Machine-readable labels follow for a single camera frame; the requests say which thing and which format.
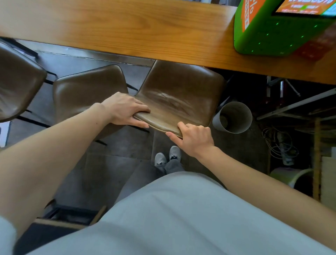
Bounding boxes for brown leather chair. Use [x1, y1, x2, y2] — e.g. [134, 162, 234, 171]
[0, 42, 48, 123]
[53, 65, 129, 141]
[133, 60, 227, 139]

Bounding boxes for person's left hand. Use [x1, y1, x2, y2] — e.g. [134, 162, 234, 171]
[101, 92, 152, 129]

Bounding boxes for person's right forearm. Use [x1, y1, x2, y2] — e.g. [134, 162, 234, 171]
[199, 146, 336, 250]

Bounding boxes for person's grey trousers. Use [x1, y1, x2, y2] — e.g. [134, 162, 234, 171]
[157, 158, 186, 175]

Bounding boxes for person's grey shoe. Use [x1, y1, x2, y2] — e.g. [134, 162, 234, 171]
[154, 153, 168, 169]
[169, 146, 182, 161]

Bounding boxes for person's left forearm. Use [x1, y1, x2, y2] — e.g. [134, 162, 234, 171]
[0, 102, 114, 238]

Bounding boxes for grey metal bar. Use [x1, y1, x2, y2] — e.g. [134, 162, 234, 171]
[257, 88, 336, 121]

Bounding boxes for person's right hand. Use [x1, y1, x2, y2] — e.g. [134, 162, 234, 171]
[165, 121, 216, 158]

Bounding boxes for white board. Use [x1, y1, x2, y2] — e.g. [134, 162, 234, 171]
[321, 156, 336, 211]

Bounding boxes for person's grey right shoe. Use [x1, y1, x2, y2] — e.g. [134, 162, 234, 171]
[169, 146, 182, 161]

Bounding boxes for wooden post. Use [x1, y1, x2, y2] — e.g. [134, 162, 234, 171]
[312, 117, 322, 202]

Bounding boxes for grey cylindrical bin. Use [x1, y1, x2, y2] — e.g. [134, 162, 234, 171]
[212, 101, 253, 134]

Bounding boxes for person's light grey shirt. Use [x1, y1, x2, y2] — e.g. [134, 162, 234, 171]
[0, 172, 336, 255]

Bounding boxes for white curved plastic object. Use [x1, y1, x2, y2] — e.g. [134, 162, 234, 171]
[270, 167, 314, 189]

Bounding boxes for green charging kiosk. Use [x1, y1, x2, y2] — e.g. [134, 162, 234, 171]
[233, 0, 336, 57]

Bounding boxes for tangle of white cables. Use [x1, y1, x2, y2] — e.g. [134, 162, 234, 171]
[262, 127, 300, 166]

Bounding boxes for person's grey left shoe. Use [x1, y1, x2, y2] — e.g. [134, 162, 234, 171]
[154, 153, 168, 169]

